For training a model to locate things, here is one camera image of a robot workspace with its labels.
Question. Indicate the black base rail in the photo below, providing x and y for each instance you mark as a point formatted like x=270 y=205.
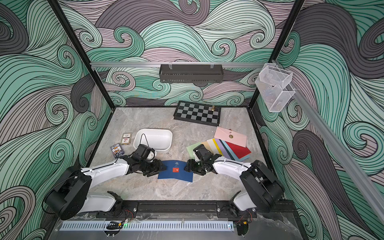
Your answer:
x=220 y=209

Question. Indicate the lavender envelope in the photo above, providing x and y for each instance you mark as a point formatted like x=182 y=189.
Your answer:
x=223 y=150

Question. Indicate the black corner frame post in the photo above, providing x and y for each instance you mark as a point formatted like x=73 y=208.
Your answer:
x=78 y=47

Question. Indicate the aluminium rail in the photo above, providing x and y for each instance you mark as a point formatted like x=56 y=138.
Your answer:
x=136 y=64
x=319 y=175

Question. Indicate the white plastic storage box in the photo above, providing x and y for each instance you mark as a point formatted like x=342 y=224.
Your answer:
x=158 y=139

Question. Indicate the black right corner post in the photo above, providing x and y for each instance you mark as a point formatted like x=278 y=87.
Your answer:
x=284 y=14

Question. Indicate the pink sealed envelope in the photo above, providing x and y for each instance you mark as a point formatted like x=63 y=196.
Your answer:
x=230 y=137

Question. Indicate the white slotted cable duct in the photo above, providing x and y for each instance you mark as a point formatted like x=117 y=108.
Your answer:
x=221 y=226

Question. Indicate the aluminium right rail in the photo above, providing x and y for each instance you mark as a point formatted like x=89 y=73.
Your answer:
x=319 y=175

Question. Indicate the aluminium back rail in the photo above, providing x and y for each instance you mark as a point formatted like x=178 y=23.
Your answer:
x=136 y=64

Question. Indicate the black wall shelf tray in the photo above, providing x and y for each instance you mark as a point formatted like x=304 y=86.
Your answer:
x=201 y=74

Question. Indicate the black folding chess board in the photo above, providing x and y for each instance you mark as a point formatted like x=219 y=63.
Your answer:
x=197 y=113

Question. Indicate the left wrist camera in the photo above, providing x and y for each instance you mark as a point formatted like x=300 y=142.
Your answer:
x=144 y=153

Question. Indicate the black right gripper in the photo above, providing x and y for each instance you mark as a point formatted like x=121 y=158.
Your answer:
x=192 y=163

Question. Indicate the red envelope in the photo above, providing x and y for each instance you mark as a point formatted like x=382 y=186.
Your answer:
x=242 y=153

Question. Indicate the blue playing card box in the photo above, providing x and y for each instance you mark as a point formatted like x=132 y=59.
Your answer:
x=117 y=150

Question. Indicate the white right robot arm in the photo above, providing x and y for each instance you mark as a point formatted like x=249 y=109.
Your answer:
x=263 y=189

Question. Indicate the clear acrylic wall bin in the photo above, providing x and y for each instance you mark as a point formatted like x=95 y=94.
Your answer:
x=274 y=85

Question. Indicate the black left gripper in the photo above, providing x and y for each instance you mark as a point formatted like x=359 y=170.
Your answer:
x=158 y=167

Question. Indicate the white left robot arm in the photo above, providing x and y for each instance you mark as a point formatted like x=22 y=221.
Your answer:
x=70 y=194

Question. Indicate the dark blue envelope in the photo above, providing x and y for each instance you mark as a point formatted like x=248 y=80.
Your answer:
x=175 y=170

